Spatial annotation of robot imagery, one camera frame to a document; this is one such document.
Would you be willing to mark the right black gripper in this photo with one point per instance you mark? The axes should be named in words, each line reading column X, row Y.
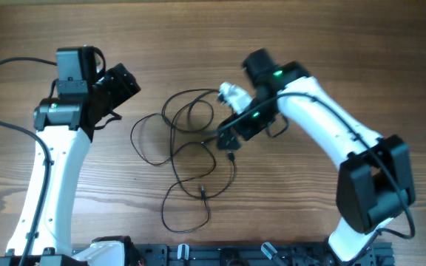
column 233, row 130

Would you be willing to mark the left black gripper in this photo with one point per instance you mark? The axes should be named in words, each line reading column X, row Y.
column 124, row 83

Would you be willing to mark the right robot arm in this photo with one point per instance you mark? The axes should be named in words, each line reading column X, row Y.
column 375, row 181

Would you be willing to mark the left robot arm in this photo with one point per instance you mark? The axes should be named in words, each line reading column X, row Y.
column 84, row 93

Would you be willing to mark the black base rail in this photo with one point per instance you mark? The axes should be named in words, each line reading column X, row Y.
column 235, row 254

